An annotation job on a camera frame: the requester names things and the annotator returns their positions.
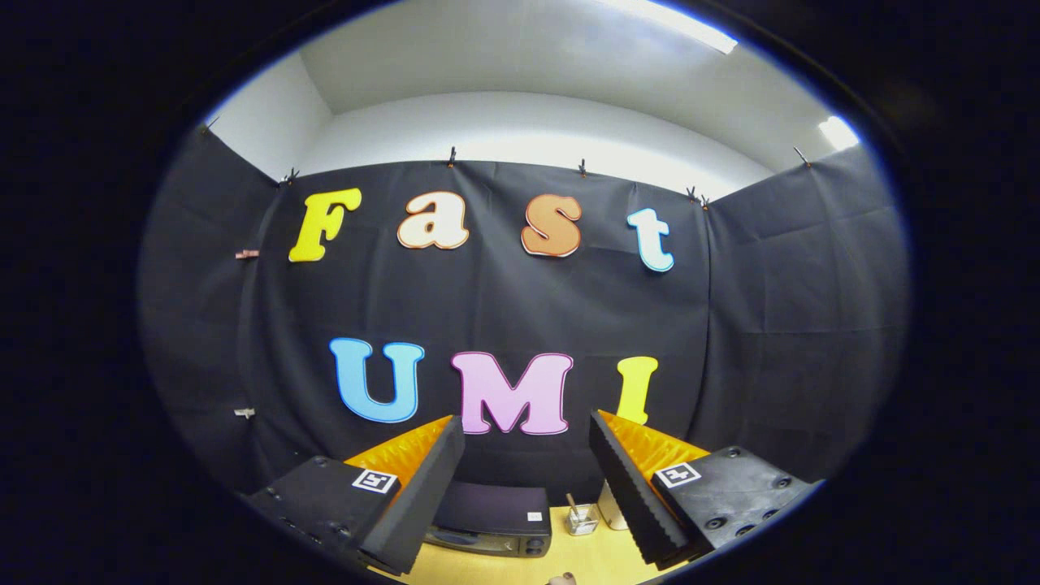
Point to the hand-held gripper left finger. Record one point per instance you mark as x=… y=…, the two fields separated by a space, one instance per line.
x=422 y=500

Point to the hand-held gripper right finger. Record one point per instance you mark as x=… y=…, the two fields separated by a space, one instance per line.
x=630 y=496

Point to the black toaster oven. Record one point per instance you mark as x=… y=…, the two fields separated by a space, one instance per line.
x=496 y=512

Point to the white bread toaster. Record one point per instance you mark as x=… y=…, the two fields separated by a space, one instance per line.
x=609 y=508

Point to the wooden stick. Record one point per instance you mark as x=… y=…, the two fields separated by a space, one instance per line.
x=572 y=502

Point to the black backdrop cloth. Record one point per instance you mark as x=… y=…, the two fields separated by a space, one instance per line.
x=504 y=301

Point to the row of black cloth clips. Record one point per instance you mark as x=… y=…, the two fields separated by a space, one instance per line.
x=452 y=156

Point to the small ceiling light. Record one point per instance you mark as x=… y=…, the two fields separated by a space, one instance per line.
x=838 y=132

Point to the long ceiling light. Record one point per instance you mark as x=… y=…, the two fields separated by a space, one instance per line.
x=674 y=20

